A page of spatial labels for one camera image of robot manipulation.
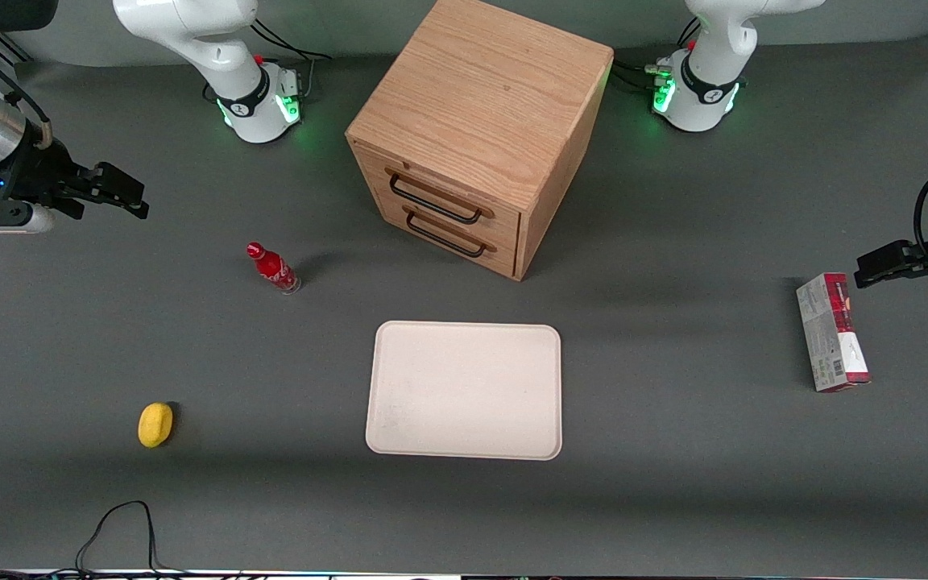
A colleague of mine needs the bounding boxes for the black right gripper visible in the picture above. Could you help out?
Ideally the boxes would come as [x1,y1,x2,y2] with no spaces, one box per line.
[0,133,150,221]

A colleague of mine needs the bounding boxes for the black metal drawer handle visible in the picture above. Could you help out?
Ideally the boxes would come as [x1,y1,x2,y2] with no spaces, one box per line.
[404,209,488,259]
[387,171,484,226]

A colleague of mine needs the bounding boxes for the wooden drawer with worn bottom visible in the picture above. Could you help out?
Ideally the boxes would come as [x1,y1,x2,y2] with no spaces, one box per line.
[354,140,524,251]

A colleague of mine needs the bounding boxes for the wooden drawer cabinet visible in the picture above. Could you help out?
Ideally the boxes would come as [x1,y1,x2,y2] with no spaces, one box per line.
[346,0,615,282]

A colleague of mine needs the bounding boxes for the grey and red carton box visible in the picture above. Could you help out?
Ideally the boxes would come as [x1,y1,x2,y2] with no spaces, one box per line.
[796,272,872,393]

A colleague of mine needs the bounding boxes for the red soda bottle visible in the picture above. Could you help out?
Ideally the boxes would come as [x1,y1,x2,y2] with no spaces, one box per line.
[246,242,302,296]

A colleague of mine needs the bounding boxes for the yellow lemon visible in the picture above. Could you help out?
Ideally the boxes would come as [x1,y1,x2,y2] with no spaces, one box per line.
[138,402,175,449]

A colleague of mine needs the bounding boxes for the cream rectangular tray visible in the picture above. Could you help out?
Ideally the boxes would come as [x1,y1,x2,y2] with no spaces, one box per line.
[365,321,563,462]

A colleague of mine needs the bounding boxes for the black right base cables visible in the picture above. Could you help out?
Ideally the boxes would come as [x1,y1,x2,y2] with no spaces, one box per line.
[203,18,334,104]

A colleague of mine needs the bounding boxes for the black base cables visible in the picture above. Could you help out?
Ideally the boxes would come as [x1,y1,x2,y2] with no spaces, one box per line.
[612,16,703,94]
[203,18,334,104]

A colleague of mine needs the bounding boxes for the black left base cables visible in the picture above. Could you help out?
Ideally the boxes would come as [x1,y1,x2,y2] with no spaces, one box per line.
[612,16,703,94]

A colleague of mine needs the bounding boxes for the thin black floor cable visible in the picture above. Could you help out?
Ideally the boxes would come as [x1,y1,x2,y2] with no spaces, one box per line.
[0,500,191,580]

